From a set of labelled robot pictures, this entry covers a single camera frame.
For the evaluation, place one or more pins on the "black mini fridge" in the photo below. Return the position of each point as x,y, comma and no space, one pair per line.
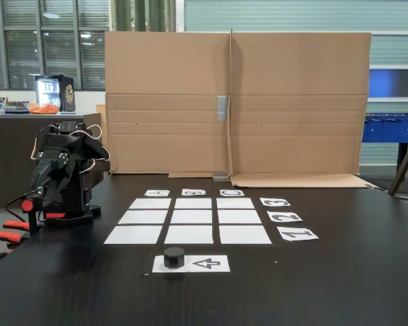
66,93

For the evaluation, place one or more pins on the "brown wooden leg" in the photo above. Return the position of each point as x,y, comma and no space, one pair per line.
406,163

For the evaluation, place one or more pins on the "black octagonal token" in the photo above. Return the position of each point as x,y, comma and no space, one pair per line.
174,258

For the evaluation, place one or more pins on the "brown cardboard panel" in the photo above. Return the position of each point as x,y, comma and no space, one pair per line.
299,102
166,102

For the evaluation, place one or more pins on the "letter A paper sheet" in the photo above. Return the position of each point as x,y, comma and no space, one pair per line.
148,193

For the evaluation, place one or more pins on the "orange bag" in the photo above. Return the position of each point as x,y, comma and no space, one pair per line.
44,108

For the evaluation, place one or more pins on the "white arrow paper sheet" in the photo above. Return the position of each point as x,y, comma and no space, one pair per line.
211,264

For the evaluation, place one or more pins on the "letter C paper sheet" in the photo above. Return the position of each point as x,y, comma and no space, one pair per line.
223,193

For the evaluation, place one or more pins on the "black clamp with red knob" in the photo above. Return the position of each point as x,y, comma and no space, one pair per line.
28,205

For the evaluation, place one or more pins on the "number 2 paper sheet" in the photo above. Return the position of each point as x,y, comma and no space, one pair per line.
273,219

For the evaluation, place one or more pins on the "letter B paper sheet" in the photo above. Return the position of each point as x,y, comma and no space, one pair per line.
185,193

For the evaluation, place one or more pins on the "blue foosball table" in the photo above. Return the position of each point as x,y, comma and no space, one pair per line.
391,129

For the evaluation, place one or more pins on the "dark brown counter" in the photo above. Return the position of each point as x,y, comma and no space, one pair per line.
10,159

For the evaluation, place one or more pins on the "number 3 paper sheet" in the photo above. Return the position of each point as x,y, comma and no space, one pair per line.
264,203

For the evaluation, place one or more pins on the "number 1 paper sheet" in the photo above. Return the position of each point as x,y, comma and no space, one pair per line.
285,237

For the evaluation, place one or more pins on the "grey tape strip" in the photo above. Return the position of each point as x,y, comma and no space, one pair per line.
222,108
220,177

